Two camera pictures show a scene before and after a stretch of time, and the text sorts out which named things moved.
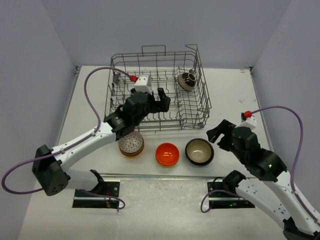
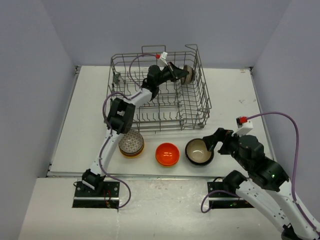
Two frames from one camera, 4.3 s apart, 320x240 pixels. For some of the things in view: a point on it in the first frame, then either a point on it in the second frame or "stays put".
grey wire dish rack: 180,73 stays put
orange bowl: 167,154 stays put
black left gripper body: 151,106 → 165,76
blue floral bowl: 199,152 stays put
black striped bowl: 186,81 → 190,77
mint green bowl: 134,153 stays put
